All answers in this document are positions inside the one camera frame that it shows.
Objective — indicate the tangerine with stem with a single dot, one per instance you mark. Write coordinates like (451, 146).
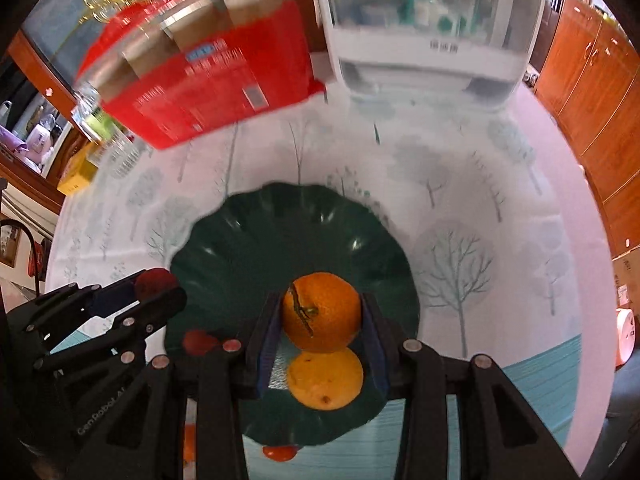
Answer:
(327, 305)

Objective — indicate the red tomato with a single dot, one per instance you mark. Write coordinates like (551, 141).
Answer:
(200, 342)
(280, 453)

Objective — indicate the orange wooden cabinet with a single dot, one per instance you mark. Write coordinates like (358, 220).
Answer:
(585, 85)

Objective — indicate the white cylindrical roll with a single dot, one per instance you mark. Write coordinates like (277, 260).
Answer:
(625, 335)

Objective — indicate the white countertop sterilizer appliance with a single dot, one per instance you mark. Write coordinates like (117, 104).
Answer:
(425, 67)

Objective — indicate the purple bag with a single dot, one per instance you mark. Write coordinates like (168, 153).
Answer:
(12, 140)

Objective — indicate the dark green scalloped plate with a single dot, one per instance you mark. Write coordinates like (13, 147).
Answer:
(250, 260)

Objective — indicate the dark red plum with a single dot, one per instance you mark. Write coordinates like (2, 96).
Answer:
(156, 279)

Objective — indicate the wooden display cabinet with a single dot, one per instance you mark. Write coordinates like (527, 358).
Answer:
(30, 80)

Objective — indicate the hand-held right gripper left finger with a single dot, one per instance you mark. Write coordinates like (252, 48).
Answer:
(265, 355)

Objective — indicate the plastic bottle with green label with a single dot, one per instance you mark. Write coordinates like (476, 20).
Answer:
(96, 121)

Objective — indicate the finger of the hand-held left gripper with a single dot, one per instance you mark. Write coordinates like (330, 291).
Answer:
(112, 296)
(160, 306)

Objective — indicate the large orange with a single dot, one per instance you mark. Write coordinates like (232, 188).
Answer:
(325, 380)

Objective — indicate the red pack of bottles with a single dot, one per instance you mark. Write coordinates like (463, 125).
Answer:
(225, 85)

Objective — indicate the red plastic basket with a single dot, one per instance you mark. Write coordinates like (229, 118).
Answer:
(39, 260)

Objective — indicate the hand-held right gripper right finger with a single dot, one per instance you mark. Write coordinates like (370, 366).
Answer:
(375, 355)

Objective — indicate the yellow box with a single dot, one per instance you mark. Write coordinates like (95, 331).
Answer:
(75, 175)

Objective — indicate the tree print tablecloth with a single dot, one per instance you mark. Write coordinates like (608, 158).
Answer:
(500, 210)

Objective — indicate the dark wooden door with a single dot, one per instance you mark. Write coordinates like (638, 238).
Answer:
(547, 30)

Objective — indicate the cardboard box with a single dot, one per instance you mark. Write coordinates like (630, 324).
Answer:
(627, 275)

